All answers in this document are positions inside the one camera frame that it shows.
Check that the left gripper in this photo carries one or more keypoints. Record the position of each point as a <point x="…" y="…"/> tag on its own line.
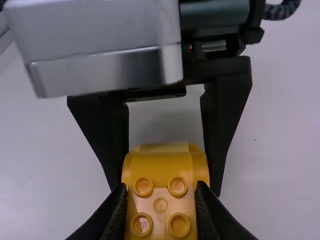
<point x="215" y="25"/>

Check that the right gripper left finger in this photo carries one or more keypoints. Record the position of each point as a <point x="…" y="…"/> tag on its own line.
<point x="100" y="220"/>

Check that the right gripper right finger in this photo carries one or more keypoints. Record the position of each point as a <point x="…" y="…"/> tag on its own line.
<point x="217" y="222"/>

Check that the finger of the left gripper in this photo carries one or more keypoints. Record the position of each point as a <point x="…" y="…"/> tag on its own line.
<point x="225" y="125"/>
<point x="107" y="135"/>

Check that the yellow toy car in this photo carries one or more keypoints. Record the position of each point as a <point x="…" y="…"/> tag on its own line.
<point x="162" y="170"/>

